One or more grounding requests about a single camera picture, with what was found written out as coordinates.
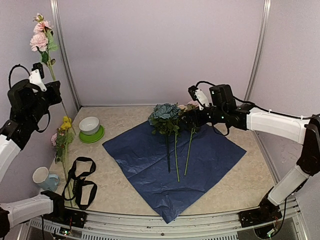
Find pale pink fake flower stem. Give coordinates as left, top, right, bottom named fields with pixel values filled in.
left=178, top=100, right=198, bottom=176

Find yellow fake flower stem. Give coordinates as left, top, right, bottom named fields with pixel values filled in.
left=50, top=115, right=77, bottom=208

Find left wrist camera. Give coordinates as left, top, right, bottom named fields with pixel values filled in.
left=28, top=62, right=47, bottom=92

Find black printed ribbon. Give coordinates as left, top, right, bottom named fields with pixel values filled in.
left=61, top=156, right=98, bottom=210

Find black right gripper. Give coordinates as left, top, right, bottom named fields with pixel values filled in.
left=177, top=103, right=226, bottom=129

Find blue fake flower bunch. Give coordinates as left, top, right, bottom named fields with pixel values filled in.
left=148, top=103, right=182, bottom=183

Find aluminium front frame rail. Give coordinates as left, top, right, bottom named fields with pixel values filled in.
left=16, top=198, right=308, bottom=240

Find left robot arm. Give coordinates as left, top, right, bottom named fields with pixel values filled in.
left=0, top=62, right=70, bottom=238

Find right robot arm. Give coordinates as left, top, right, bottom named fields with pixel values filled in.
left=182, top=83, right=320, bottom=224

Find white ceramic bowl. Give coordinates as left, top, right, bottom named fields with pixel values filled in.
left=79, top=116, right=100, bottom=136

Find aluminium corner post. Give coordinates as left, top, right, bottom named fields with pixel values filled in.
left=50, top=0, right=82, bottom=111
left=244, top=0, right=272, bottom=101

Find blue wrapping paper sheet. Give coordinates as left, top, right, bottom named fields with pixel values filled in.
left=103, top=121, right=246, bottom=223

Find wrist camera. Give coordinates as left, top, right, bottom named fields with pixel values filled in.
left=28, top=62, right=47, bottom=92
left=188, top=85, right=210, bottom=110

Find aluminium corner post left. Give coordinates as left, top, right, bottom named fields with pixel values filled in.
left=50, top=0, right=82, bottom=111

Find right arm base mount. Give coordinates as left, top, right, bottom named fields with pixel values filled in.
left=238, top=207, right=283, bottom=228

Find aluminium corner post right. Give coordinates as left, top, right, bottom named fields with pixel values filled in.
left=244, top=0, right=272, bottom=101

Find green plastic plate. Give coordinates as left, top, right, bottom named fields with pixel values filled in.
left=79, top=125, right=105, bottom=144

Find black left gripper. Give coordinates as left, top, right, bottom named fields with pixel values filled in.
left=27, top=81, right=63, bottom=125

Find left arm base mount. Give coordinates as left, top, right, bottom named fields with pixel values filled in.
left=43, top=208, right=88, bottom=229

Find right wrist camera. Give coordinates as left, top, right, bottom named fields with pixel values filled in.
left=188, top=85, right=210, bottom=110

